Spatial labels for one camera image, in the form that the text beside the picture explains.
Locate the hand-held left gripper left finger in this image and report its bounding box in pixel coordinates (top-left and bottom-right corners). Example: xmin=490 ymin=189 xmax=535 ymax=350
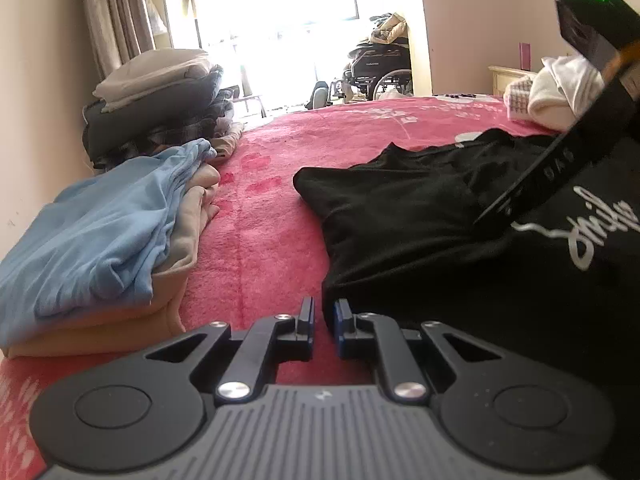
xmin=144 ymin=296 xmax=317 ymax=406

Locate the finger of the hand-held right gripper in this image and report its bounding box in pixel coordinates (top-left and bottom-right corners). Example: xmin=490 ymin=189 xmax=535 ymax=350
xmin=471 ymin=186 xmax=545 ymax=233

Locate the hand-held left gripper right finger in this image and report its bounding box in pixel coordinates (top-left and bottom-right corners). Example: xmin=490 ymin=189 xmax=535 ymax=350
xmin=332 ymin=298 xmax=506 ymax=406

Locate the black t-shirt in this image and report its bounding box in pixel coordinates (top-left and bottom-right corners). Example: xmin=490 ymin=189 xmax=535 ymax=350
xmin=292 ymin=127 xmax=640 ymax=411

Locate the pile of white clothes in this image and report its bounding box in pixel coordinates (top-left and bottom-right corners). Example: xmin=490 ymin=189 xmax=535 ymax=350
xmin=502 ymin=54 xmax=608 ymax=131

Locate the checkered white garment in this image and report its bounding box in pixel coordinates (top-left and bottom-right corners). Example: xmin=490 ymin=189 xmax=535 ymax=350
xmin=503 ymin=77 xmax=533 ymax=122

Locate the cream wooden nightstand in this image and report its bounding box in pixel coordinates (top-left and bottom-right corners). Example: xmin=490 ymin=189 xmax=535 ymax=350
xmin=487 ymin=65 xmax=543 ymax=97

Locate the pink floral blanket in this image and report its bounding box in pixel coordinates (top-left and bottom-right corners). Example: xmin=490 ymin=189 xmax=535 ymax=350
xmin=0 ymin=94 xmax=571 ymax=480

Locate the black wheelchair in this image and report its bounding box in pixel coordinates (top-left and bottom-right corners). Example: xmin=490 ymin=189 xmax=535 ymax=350
xmin=342 ymin=42 xmax=413 ymax=102

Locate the tan folded garment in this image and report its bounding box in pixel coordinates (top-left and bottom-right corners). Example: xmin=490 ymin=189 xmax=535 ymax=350
xmin=212 ymin=122 xmax=246 ymax=161

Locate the beige folded garment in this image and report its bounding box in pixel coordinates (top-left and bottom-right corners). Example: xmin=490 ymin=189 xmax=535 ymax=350
xmin=7 ymin=162 xmax=223 ymax=361

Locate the jacket pile on wheelchair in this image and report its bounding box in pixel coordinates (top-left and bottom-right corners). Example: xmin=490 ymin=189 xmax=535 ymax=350
xmin=369 ymin=10 xmax=408 ymax=46

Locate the small grey object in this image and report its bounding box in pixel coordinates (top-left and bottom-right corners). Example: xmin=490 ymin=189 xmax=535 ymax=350
xmin=305 ymin=80 xmax=331 ymax=110

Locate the small low stool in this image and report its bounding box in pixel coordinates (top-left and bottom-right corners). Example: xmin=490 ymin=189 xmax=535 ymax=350
xmin=230 ymin=87 xmax=268 ymax=118

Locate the plaid folded garment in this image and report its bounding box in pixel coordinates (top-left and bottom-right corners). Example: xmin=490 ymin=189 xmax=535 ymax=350
xmin=90 ymin=100 xmax=236 ymax=171

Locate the light blue folded shirt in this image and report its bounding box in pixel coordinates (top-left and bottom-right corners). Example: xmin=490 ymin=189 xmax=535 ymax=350
xmin=0 ymin=137 xmax=218 ymax=348

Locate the dark grey folded garment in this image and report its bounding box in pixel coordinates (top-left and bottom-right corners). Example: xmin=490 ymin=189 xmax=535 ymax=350
xmin=82 ymin=70 xmax=223 ymax=161

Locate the white folded garment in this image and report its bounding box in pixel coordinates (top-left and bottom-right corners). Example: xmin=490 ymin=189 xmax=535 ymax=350
xmin=92 ymin=49 xmax=213 ymax=111

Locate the grey curtain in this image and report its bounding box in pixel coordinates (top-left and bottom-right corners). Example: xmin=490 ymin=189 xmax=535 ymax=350
xmin=79 ymin=0 xmax=156 ymax=81

